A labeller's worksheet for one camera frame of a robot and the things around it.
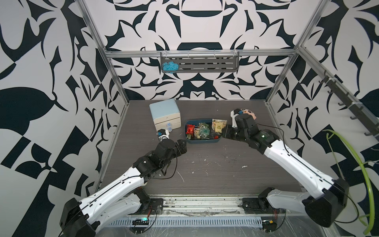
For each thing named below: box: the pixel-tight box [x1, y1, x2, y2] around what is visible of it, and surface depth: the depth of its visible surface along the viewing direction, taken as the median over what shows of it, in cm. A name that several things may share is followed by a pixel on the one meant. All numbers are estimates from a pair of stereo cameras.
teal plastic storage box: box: [184, 118, 223, 144], surface depth 101 cm
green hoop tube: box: [322, 129, 376, 235], surface depth 52 cm
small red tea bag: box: [185, 124, 195, 136], surface depth 99 cm
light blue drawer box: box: [149, 98, 182, 133], surface depth 97 cm
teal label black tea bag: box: [198, 122, 211, 139], surface depth 96 cm
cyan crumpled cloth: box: [161, 61, 180, 75], surface depth 93 cm
